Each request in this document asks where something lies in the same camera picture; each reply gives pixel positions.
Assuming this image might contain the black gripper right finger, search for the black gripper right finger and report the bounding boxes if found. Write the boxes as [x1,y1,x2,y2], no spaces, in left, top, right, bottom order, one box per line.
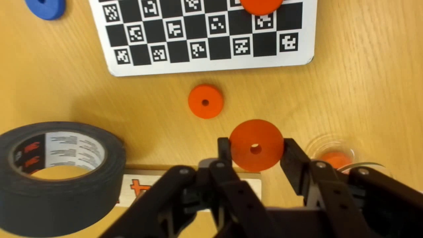
[279,137,423,238]

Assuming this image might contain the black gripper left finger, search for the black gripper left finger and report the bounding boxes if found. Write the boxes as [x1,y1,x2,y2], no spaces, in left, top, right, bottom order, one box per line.
[99,136,283,238]

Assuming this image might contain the orange disc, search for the orange disc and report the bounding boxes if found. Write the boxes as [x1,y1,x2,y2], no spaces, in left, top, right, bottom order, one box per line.
[229,117,286,173]
[319,149,354,172]
[239,0,286,17]
[187,83,226,120]

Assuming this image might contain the colourful number puzzle board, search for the colourful number puzzle board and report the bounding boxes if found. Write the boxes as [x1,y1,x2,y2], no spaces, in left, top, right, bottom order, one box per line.
[118,162,267,209]

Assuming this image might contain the clear plastic cup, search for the clear plastic cup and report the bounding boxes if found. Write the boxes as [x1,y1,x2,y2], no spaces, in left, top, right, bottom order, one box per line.
[304,131,386,178]

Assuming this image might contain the black tape roll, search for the black tape roll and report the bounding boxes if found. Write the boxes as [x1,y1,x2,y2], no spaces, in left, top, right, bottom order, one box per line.
[0,120,128,238]

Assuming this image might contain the checkered marker calibration board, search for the checkered marker calibration board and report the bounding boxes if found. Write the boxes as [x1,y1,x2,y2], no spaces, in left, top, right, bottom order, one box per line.
[87,0,319,79]

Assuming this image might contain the blue disc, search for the blue disc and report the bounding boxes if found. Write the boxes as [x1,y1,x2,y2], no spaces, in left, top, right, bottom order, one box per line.
[23,0,68,21]

